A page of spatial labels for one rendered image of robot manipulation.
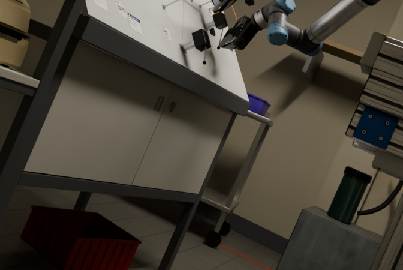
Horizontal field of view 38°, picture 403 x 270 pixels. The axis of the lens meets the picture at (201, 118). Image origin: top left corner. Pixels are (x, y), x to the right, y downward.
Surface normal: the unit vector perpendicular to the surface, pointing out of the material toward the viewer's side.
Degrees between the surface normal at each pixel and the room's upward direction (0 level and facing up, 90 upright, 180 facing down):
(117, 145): 90
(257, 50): 90
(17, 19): 72
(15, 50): 90
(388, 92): 90
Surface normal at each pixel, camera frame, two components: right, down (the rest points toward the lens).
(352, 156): -0.29, -0.11
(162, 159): 0.80, 0.36
